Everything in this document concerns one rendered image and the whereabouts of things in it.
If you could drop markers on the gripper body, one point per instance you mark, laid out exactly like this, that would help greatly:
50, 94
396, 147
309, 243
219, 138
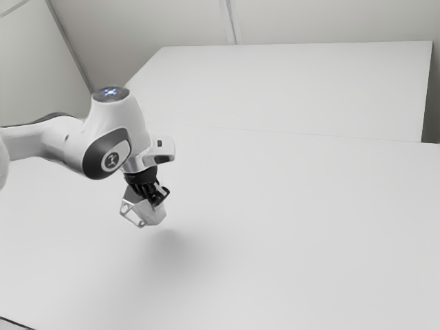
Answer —
140, 183

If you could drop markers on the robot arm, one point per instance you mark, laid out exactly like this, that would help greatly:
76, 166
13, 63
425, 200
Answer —
113, 117

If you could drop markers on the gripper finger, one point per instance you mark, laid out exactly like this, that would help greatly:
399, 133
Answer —
161, 193

